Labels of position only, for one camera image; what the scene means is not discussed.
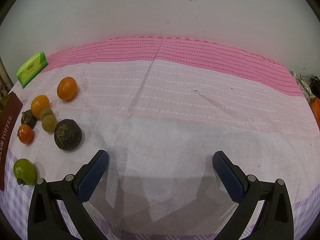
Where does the dark passion fruit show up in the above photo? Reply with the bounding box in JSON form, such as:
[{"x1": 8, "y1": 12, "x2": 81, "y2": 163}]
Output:
[{"x1": 54, "y1": 119, "x2": 82, "y2": 151}]

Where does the small red tomato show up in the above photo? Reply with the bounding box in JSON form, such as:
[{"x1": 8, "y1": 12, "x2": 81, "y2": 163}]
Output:
[{"x1": 17, "y1": 124, "x2": 34, "y2": 144}]

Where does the brown longan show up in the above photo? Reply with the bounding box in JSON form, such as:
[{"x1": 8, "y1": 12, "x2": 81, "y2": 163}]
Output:
[
  {"x1": 40, "y1": 108, "x2": 54, "y2": 121},
  {"x1": 42, "y1": 114, "x2": 57, "y2": 133}
]

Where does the dark mangosteen with calyx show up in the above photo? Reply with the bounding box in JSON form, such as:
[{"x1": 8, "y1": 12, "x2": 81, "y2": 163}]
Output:
[{"x1": 21, "y1": 109, "x2": 37, "y2": 129}]

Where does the yellow-orange mandarin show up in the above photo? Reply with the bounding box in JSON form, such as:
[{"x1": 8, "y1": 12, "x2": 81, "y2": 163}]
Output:
[{"x1": 30, "y1": 95, "x2": 50, "y2": 119}]

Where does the orange mandarin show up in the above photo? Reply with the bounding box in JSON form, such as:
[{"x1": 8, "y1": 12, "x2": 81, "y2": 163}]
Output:
[{"x1": 56, "y1": 76, "x2": 78, "y2": 101}]

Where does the gold rectangular tin tray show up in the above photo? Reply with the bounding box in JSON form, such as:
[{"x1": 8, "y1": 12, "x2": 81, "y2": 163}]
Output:
[{"x1": 0, "y1": 92, "x2": 23, "y2": 191}]

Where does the orange bag at edge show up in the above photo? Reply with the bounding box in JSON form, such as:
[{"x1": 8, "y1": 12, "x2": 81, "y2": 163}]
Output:
[{"x1": 309, "y1": 97, "x2": 320, "y2": 128}]

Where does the green tissue box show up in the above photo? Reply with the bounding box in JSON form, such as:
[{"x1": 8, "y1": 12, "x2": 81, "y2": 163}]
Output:
[{"x1": 16, "y1": 51, "x2": 48, "y2": 88}]

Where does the pink purple checked tablecloth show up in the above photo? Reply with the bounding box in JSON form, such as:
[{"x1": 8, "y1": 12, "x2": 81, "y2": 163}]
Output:
[{"x1": 1, "y1": 37, "x2": 319, "y2": 239}]

